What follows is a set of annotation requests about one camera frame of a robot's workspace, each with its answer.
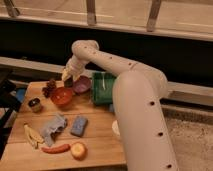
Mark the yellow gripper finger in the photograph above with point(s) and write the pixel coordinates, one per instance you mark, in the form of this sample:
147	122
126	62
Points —
65	75

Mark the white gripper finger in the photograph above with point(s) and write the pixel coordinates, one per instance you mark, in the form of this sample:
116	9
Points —
76	77

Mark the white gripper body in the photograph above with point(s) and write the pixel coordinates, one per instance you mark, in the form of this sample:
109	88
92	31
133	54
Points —
75	66

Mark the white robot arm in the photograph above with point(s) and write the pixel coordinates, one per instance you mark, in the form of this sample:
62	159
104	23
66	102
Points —
137	91

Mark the purple bowl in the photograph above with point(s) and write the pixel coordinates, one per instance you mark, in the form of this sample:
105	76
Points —
82	85

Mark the red bowl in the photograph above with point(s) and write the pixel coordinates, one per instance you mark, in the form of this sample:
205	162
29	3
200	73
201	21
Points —
61	96

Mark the dark grape bunch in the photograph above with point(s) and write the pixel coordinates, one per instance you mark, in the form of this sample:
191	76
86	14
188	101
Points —
48	89

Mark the green plastic tray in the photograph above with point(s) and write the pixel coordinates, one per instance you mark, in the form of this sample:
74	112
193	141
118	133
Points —
99	96

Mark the white utensil in tray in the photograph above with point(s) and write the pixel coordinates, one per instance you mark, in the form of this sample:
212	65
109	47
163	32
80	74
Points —
103	81

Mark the small dark-lidded jar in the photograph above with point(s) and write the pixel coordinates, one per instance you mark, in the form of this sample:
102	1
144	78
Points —
35	105

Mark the blue cup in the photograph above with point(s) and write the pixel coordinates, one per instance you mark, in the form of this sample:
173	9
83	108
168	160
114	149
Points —
111	108

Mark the blue sponge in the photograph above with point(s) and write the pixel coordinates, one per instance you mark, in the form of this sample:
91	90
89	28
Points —
78	126

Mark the grey crumpled cloth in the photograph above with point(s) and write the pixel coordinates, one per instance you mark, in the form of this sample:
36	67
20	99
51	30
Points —
56	125

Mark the black chair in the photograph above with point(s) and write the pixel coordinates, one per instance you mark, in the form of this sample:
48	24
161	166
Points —
8	102

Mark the white plastic cup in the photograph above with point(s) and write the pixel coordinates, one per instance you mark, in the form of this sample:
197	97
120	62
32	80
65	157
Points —
115	129

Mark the banana peel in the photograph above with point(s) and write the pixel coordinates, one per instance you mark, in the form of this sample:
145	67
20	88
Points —
33	137

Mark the red sausage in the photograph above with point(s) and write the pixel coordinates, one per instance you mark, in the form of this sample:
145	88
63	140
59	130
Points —
56	150

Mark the red yellow apple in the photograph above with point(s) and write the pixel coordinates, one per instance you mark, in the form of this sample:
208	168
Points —
78	150

